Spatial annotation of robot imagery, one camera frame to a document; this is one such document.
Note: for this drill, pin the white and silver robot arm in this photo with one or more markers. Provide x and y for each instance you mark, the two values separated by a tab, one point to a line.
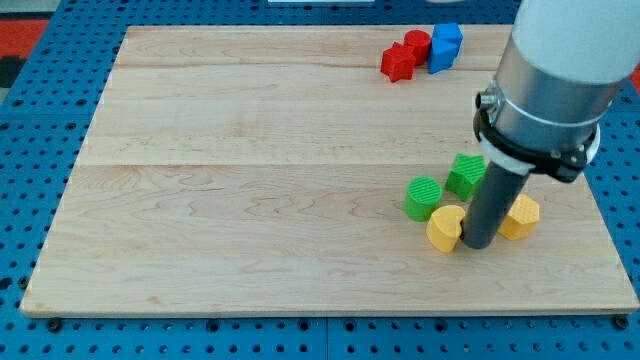
564	62

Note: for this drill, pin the red cylinder block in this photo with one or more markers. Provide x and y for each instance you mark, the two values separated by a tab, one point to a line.
420	42

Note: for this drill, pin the blue triangular block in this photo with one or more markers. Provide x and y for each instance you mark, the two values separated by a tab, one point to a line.
442	55

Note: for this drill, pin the green star block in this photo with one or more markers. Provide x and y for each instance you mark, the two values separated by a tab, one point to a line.
465	175

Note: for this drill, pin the red star block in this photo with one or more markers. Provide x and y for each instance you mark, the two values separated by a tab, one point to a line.
398	62

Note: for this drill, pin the yellow hexagon block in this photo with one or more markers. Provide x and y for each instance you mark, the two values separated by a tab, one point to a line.
521	219

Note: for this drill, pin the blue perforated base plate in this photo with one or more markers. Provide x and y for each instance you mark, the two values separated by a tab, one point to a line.
44	118

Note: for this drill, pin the blue cube block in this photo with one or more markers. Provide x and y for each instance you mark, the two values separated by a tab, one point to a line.
450	32

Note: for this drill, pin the wooden board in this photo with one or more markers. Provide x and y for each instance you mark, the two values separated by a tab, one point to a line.
246	171

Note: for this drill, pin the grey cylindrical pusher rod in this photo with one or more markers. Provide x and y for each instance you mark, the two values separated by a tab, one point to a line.
496	195

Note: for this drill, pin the yellow heart block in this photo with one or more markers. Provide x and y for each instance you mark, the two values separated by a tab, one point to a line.
444	227

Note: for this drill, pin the green cylinder block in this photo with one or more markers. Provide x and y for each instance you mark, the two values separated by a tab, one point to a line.
422	197

